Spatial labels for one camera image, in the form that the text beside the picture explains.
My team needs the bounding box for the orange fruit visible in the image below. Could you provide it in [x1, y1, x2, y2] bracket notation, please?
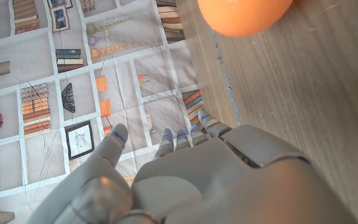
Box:
[196, 0, 294, 38]

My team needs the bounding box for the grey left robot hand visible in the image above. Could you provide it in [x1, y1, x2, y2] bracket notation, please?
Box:
[26, 108, 358, 224]

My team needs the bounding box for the printed bookshelf backdrop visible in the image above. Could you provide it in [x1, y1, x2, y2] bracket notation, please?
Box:
[0, 0, 213, 224]

